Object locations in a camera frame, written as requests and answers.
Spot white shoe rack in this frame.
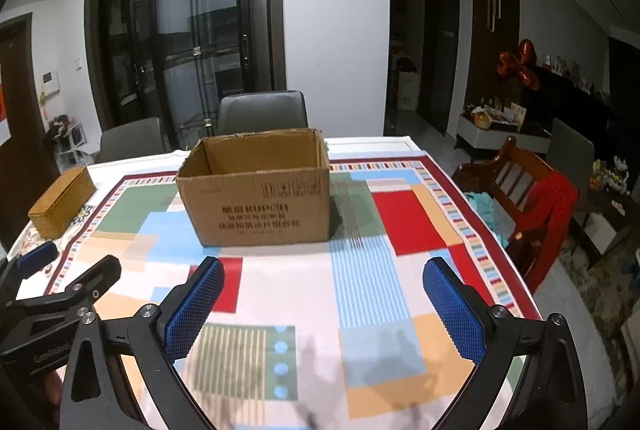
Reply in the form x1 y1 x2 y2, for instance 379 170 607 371
47 115 93 173

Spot person's left hand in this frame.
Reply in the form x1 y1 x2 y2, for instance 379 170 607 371
36 370 63 429

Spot colourful patterned tablecloth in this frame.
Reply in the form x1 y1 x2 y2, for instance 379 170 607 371
20 138 539 429

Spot red foil balloons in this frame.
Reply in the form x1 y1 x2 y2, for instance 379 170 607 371
497 38 539 90

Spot red fu door poster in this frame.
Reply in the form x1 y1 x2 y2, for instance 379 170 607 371
0 84 11 145

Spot red wooden chair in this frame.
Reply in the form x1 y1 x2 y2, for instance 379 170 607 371
452 136 579 292

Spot grey chair centre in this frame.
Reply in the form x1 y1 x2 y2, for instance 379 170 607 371
217 90 308 135

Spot grey chair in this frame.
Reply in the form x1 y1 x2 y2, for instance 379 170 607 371
217 90 308 135
96 117 170 163

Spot teal cloth on chair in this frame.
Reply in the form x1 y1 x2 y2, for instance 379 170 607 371
464 191 508 248

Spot brown cardboard box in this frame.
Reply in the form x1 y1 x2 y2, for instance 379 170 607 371
176 129 330 247

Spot grey chair left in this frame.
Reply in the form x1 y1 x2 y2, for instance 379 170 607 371
96 117 170 163

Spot white low side table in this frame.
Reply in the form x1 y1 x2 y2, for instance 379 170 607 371
456 117 551 158

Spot woven wicker box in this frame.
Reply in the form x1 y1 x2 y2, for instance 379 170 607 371
28 167 96 240

